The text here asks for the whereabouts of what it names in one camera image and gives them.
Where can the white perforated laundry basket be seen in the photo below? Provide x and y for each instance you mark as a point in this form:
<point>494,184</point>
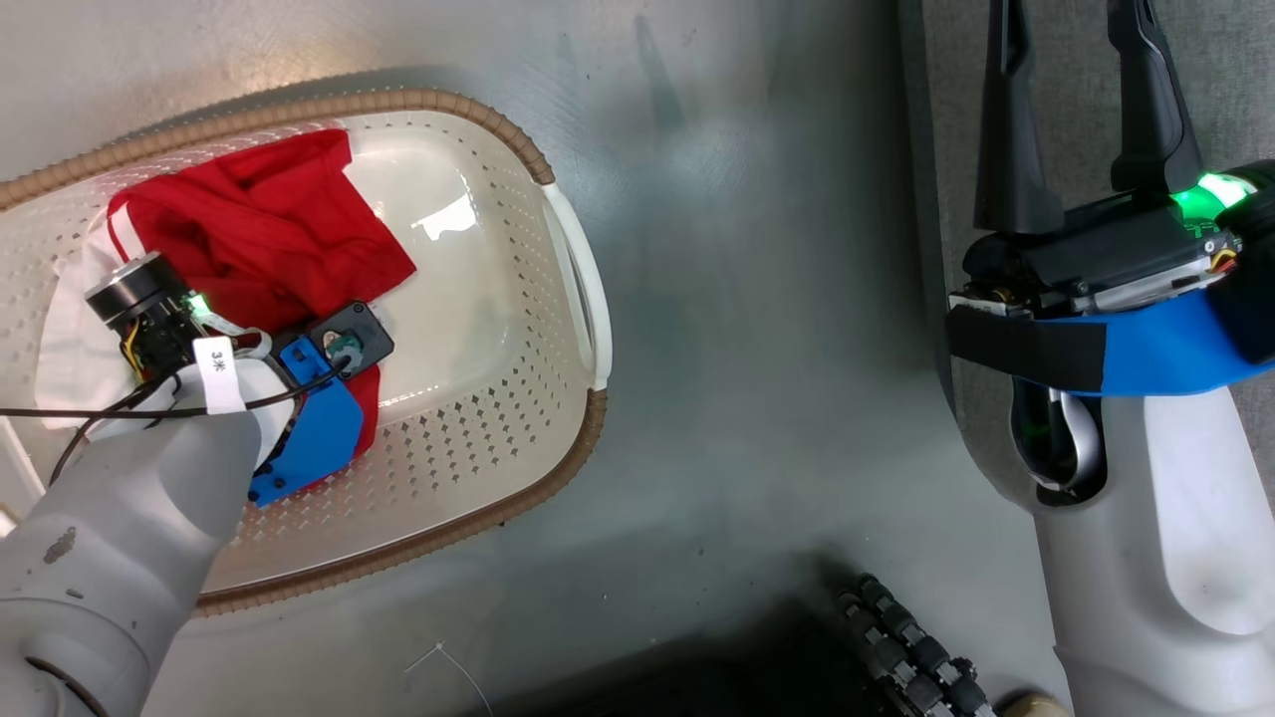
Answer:
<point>478,299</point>

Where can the thin white floor thread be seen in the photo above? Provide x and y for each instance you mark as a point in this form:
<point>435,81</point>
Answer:
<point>463,669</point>

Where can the black roller robot wheel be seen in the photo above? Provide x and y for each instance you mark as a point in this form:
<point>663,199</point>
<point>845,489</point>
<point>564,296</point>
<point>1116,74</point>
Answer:
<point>896,627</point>

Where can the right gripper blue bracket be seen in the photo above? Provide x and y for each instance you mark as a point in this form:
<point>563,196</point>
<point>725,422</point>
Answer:
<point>1126,289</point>

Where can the left white grey robot arm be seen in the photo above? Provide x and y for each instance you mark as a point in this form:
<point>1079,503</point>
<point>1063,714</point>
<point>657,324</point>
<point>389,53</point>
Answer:
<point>120,518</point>

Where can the red and white garment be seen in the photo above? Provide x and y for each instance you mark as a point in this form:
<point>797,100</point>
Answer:
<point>269,229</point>

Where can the grey fabric sofa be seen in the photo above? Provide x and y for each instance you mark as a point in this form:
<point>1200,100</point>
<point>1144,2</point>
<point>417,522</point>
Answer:
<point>1076,100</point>

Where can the right white grey robot arm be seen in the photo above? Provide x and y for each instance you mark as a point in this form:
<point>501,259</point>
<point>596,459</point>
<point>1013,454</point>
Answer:
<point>1146,558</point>

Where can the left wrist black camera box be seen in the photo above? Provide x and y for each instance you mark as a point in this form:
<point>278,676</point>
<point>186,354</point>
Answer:
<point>351,339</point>

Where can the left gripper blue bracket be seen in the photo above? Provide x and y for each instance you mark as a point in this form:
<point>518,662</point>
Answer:
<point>319,438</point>

